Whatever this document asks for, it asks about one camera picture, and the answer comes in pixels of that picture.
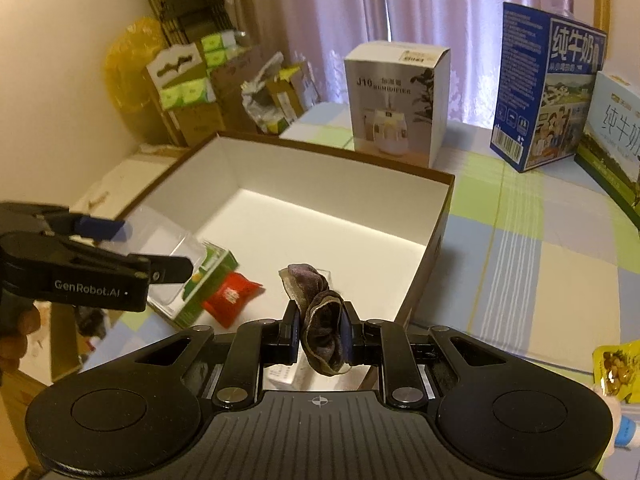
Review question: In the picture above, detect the small green box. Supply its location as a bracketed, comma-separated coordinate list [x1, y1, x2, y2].
[172, 242, 239, 330]

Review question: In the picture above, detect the clear plastic box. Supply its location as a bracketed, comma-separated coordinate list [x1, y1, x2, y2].
[120, 207, 211, 318]

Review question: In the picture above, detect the yellow snack packet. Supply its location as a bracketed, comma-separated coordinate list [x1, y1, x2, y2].
[592, 339, 640, 401]

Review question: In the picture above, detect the yellow plastic bag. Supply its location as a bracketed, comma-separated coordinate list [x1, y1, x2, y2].
[104, 16, 168, 116]

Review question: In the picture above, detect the dark hair scrunchie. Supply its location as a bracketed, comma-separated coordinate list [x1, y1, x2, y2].
[278, 262, 353, 377]

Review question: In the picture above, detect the cardboard box with green flaps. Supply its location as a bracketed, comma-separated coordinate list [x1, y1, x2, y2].
[265, 62, 321, 122]

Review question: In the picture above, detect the blue milk carton box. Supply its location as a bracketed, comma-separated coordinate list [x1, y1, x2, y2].
[489, 1, 608, 173]

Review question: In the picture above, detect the white humidifier box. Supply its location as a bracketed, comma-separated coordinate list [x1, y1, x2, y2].
[344, 42, 451, 168]

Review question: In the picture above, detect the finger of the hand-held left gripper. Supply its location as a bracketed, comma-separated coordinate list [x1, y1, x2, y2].
[0, 232, 196, 284]
[0, 201, 130, 242]

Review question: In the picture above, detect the green tissue multipack white handle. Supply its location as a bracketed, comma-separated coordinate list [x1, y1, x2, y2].
[146, 44, 216, 111]

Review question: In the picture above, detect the white plastic bag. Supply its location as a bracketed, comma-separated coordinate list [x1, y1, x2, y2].
[241, 51, 287, 133]

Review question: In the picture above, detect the person's left hand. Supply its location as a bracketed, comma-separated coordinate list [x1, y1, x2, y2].
[0, 306, 42, 374]

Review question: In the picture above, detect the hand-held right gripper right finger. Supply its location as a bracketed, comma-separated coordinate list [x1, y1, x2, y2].
[340, 301, 523, 409]

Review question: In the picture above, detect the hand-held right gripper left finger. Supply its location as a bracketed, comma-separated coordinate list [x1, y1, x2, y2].
[120, 301, 303, 413]

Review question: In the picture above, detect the pink curtain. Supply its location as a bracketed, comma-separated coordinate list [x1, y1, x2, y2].
[190, 0, 596, 126]

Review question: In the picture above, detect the red snack packet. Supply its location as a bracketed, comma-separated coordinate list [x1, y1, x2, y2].
[202, 272, 265, 330]

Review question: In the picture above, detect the large white box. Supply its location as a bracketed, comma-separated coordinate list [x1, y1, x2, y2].
[117, 131, 456, 341]

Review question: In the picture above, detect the green milk carton box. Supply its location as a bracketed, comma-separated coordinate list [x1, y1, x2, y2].
[574, 71, 640, 231]

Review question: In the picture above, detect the large cardboard box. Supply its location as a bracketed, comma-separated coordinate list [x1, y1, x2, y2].
[212, 47, 281, 133]

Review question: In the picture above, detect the black folding rack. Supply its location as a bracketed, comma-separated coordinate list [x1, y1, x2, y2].
[140, 0, 236, 46]

